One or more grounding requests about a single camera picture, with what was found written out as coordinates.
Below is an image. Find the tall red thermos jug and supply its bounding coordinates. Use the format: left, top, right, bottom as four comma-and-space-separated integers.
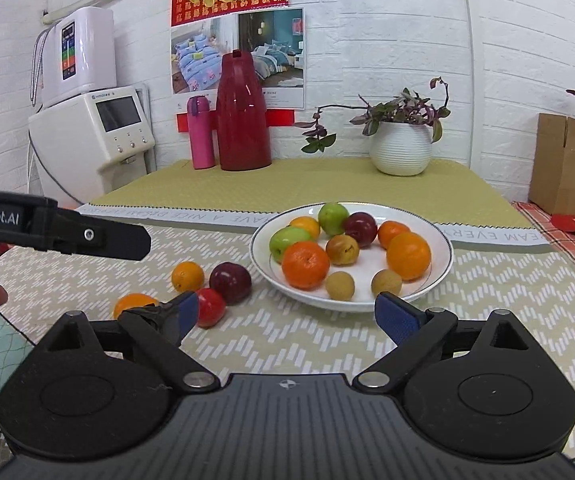
216, 50, 272, 171

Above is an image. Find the white ceramic plate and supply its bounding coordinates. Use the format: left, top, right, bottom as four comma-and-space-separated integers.
249, 203, 455, 312

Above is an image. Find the large orange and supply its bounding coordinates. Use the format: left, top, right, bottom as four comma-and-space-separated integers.
386, 232, 432, 282

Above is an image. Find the yellow orange citrus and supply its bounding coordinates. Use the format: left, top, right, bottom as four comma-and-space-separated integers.
170, 261, 205, 294

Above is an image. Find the orange mandarin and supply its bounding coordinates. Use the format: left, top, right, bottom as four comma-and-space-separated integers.
112, 292, 159, 318

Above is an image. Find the small orange kumquat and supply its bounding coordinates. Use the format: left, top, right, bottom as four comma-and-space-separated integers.
289, 216, 321, 240

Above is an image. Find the bedding poster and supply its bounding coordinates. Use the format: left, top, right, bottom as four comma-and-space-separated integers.
170, 6, 306, 114

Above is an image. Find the orange tangerine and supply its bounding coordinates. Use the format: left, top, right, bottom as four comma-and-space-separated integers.
377, 220, 410, 249
281, 240, 331, 290

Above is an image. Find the small red apple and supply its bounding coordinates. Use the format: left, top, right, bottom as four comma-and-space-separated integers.
196, 288, 226, 328

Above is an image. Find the pink water bottle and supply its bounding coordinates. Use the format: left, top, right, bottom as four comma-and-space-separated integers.
186, 96, 216, 170

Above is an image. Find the white water purifier box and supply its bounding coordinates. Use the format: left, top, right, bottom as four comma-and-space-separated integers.
41, 6, 117, 107

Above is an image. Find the green apple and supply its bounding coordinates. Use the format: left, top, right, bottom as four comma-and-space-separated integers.
318, 203, 349, 237
269, 226, 312, 263

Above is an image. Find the dark red plum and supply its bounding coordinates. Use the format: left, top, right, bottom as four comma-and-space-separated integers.
209, 262, 252, 304
343, 211, 379, 248

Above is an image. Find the cardboard box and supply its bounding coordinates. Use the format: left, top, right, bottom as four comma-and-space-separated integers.
528, 114, 575, 214

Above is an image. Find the purple green trailing plant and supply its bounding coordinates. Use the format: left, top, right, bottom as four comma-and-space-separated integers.
293, 76, 451, 155

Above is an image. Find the brown kiwi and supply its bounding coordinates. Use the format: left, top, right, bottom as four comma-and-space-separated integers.
324, 271, 356, 301
371, 269, 403, 297

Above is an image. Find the white water dispenser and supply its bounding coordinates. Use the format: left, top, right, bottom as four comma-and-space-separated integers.
29, 86, 157, 209

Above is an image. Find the white plant pot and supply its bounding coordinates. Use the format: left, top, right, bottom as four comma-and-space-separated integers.
370, 122, 432, 177

